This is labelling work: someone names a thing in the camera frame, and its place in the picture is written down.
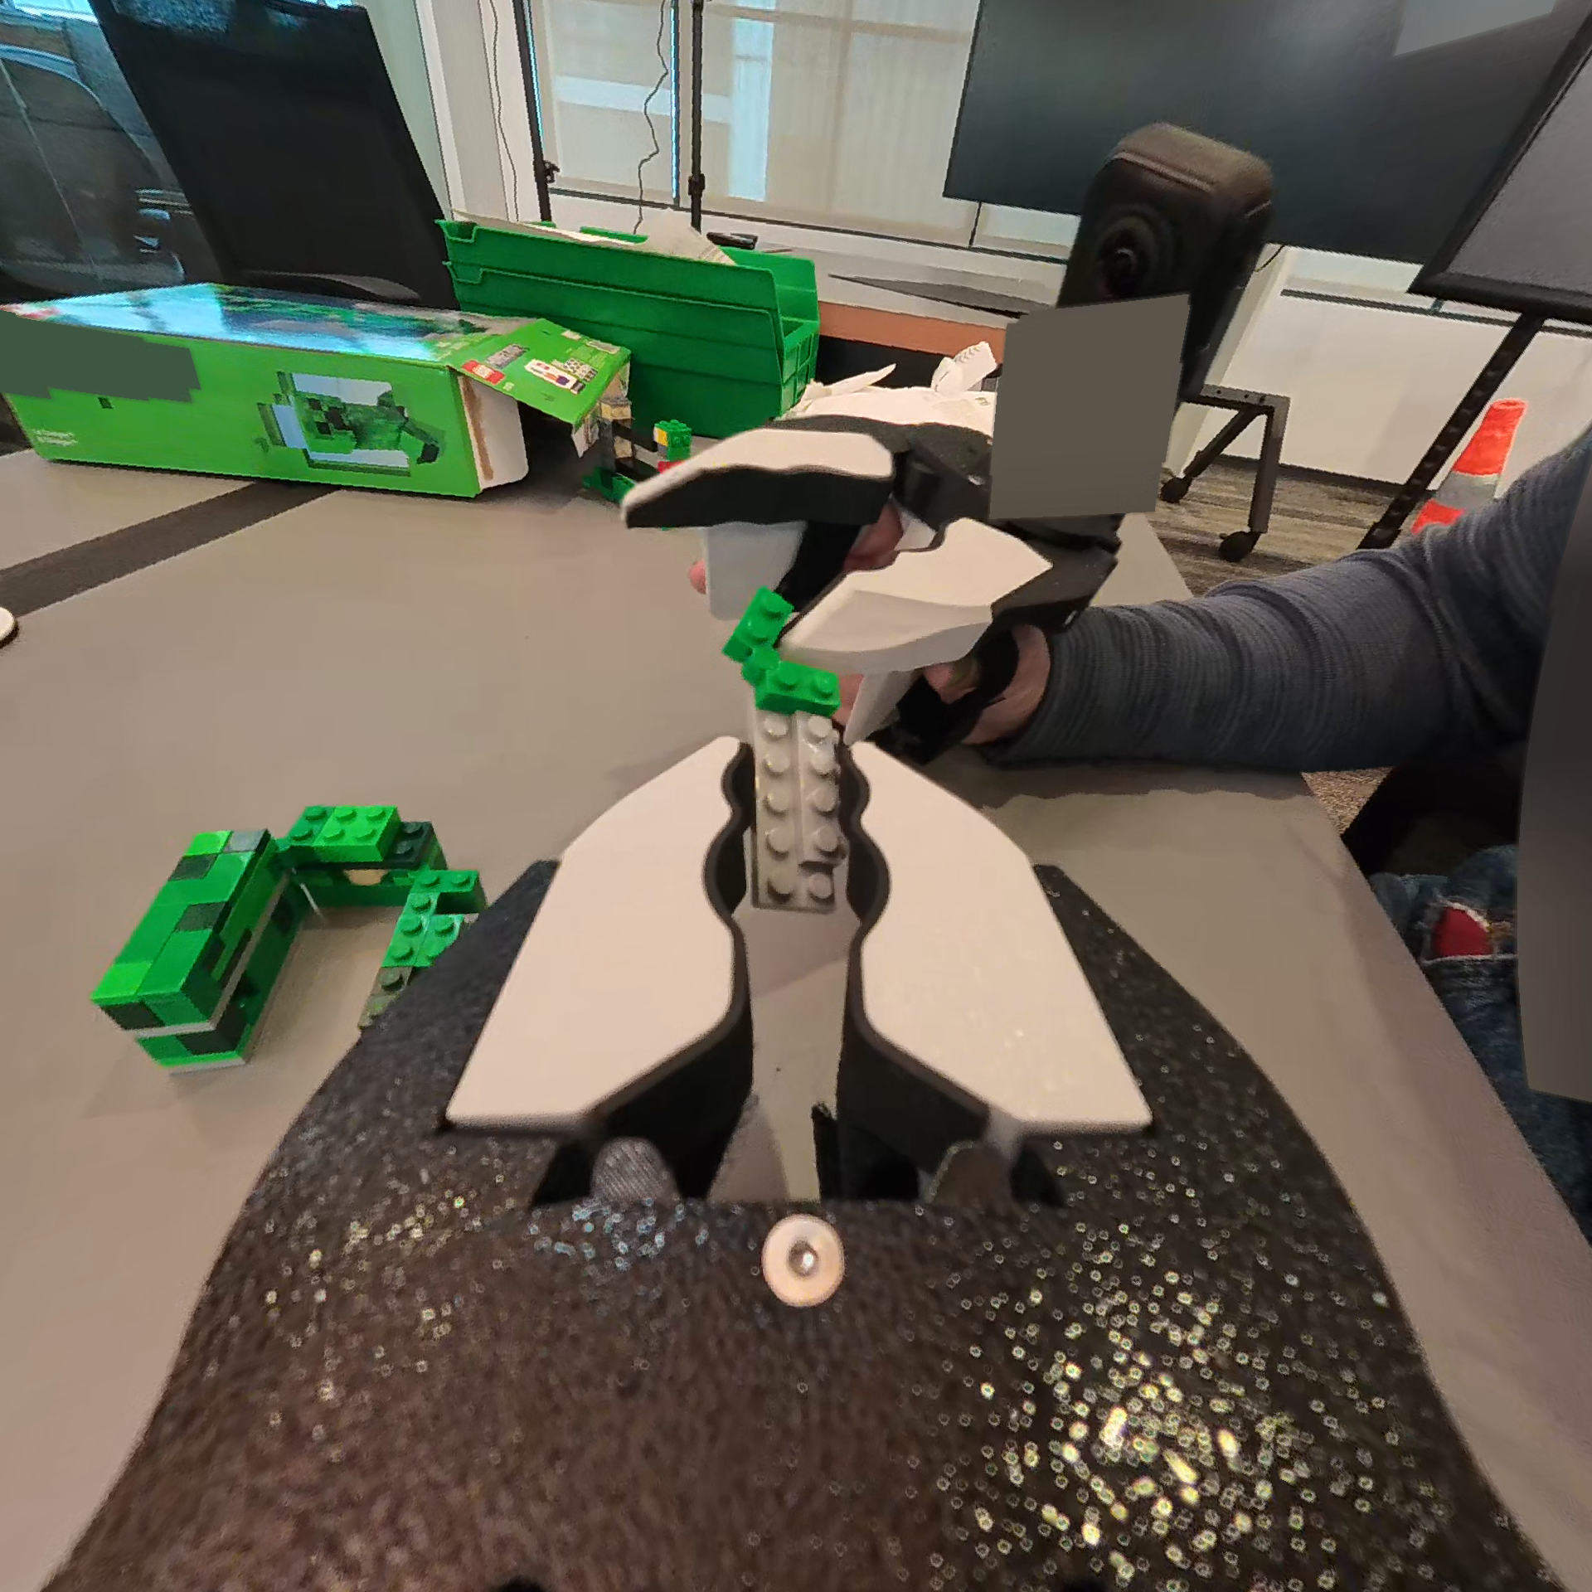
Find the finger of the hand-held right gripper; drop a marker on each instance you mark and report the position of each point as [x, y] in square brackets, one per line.
[908, 609]
[783, 467]

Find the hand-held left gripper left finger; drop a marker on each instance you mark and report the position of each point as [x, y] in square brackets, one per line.
[622, 971]

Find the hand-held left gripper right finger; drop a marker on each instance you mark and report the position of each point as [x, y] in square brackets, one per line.
[982, 983]

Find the grey plate with green bricks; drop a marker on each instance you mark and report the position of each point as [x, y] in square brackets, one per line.
[797, 808]

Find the green brick u-shaped model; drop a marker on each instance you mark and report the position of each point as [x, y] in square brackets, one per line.
[186, 958]

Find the person's right forearm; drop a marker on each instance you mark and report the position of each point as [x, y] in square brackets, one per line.
[1244, 672]

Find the grey desk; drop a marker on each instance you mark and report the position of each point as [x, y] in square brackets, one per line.
[374, 647]

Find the person's right hand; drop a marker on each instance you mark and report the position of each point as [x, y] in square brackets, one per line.
[1020, 679]

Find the small colourful brick figure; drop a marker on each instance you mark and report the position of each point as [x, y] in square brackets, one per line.
[672, 442]

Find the wood edged side table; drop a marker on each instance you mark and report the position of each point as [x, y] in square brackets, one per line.
[895, 323]

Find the white crumpled paper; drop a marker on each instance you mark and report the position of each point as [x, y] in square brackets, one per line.
[946, 380]

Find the stacked green plastic bins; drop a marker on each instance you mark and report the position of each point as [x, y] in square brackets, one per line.
[622, 312]

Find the orange traffic cone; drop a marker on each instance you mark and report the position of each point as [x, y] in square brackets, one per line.
[1481, 480]

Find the black tripod pole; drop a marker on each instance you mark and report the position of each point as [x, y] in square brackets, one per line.
[535, 113]

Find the person's blue jeans legs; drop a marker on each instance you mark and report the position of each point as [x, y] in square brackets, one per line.
[1468, 1007]

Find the large dark display screen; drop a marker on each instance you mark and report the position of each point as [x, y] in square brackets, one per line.
[1181, 75]

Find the green toy brick box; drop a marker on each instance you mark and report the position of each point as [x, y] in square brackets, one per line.
[224, 410]

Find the black display on stand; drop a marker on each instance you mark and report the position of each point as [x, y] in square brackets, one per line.
[1530, 211]

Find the black metal cart frame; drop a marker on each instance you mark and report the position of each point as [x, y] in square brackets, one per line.
[1244, 424]

